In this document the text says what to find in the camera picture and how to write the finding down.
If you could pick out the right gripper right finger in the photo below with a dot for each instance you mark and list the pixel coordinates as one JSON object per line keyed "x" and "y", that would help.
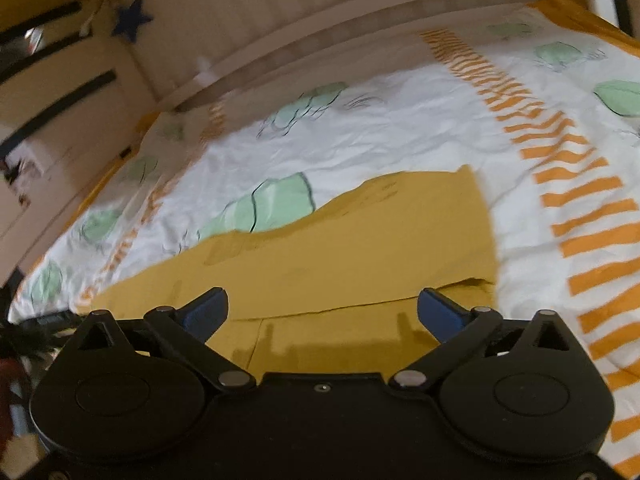
{"x": 460, "y": 333}

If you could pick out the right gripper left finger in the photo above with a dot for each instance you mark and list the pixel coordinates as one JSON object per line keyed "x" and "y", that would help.
{"x": 182, "y": 335}

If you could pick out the mustard yellow knitted garment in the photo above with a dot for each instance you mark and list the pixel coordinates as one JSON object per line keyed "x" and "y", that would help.
{"x": 335, "y": 292}

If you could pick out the white patterned bed sheet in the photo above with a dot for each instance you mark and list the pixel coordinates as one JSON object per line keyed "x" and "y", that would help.
{"x": 546, "y": 118}

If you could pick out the dark blue star decoration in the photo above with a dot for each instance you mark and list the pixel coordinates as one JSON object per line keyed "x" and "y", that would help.
{"x": 129, "y": 20}

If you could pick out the orange mattress cover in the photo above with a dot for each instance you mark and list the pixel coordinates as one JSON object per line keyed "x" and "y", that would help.
{"x": 571, "y": 15}

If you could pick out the wooden bed frame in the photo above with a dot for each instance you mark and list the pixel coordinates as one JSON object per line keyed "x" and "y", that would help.
{"x": 70, "y": 108}

